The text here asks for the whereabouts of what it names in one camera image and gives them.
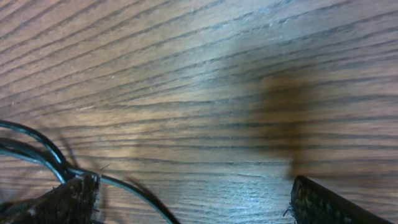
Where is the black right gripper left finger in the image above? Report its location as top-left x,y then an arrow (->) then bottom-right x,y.
1,174 -> 100,224

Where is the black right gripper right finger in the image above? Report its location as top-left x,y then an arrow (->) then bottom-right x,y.
287,175 -> 392,224

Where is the black USB cable black plug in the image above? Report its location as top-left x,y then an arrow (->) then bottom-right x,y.
1,120 -> 180,224

